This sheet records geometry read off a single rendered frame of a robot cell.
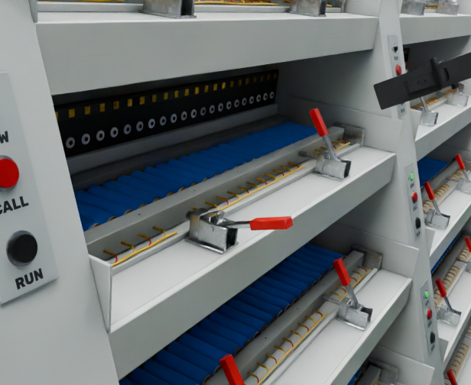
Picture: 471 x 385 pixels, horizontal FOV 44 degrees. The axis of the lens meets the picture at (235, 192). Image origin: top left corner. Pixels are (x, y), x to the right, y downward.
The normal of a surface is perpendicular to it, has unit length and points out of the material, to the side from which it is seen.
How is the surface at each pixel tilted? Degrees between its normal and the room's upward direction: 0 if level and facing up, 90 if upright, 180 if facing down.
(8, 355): 90
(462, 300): 19
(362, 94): 90
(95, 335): 90
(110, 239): 109
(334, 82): 90
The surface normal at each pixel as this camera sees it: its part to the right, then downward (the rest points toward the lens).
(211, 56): 0.84, 0.27
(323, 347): 0.10, -0.93
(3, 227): 0.83, -0.04
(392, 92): -0.53, 0.25
